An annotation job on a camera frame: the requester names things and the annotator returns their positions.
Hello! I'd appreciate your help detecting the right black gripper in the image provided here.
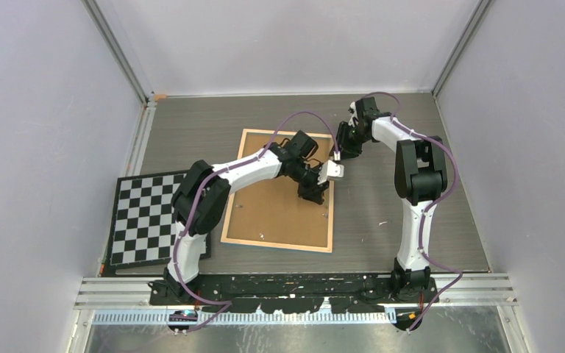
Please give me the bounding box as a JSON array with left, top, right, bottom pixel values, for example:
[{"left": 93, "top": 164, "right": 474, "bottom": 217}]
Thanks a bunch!
[{"left": 329, "top": 122, "right": 369, "bottom": 160}]

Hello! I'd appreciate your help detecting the blue picture frame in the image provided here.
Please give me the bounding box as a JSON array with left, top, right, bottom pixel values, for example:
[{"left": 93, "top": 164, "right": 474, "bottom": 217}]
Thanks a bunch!
[{"left": 220, "top": 128, "right": 336, "bottom": 254}]

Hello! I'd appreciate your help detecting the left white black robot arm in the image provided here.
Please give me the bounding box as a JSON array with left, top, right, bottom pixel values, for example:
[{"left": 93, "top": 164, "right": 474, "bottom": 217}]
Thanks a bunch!
[{"left": 149, "top": 129, "right": 333, "bottom": 305}]

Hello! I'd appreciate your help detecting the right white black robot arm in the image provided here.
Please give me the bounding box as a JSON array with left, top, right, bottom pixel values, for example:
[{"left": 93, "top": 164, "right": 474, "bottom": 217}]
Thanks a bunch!
[{"left": 336, "top": 96, "right": 448, "bottom": 302}]

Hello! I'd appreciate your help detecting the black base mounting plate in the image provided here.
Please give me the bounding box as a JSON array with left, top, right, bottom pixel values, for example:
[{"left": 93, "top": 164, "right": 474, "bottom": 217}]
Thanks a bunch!
[{"left": 148, "top": 273, "right": 437, "bottom": 314}]

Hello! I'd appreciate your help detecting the black white checkerboard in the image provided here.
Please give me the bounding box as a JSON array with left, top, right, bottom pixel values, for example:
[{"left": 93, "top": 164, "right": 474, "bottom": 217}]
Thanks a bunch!
[{"left": 104, "top": 171, "right": 187, "bottom": 270}]

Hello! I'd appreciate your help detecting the white perforated strip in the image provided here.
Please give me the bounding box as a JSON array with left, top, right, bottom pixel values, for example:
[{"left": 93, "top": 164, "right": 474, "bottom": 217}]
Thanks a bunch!
[{"left": 92, "top": 308, "right": 397, "bottom": 326}]

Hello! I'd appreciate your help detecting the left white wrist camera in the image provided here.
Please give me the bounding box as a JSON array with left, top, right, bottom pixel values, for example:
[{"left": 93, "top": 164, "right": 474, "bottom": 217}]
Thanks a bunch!
[{"left": 317, "top": 151, "right": 344, "bottom": 185}]

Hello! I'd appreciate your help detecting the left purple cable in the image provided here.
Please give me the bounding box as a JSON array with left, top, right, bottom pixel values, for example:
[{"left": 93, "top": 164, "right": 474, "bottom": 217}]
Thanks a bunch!
[{"left": 172, "top": 110, "right": 342, "bottom": 334}]

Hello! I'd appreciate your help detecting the left corner aluminium post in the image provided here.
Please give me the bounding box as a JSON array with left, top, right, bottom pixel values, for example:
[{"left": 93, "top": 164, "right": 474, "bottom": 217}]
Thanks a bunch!
[{"left": 81, "top": 0, "right": 150, "bottom": 105}]

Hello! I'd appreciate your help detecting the corner aluminium post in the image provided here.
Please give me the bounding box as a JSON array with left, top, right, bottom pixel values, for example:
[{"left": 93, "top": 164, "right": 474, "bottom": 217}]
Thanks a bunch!
[
  {"left": 431, "top": 0, "right": 494, "bottom": 99},
  {"left": 81, "top": 0, "right": 150, "bottom": 105}
]

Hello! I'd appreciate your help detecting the right corner aluminium post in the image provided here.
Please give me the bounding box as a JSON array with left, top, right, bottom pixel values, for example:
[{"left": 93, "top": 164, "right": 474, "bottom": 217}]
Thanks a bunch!
[{"left": 431, "top": 0, "right": 494, "bottom": 99}]

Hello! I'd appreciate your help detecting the aluminium front rail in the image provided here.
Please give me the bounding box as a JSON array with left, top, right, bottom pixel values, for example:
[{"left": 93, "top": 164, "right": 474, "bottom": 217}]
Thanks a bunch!
[{"left": 74, "top": 273, "right": 519, "bottom": 310}]

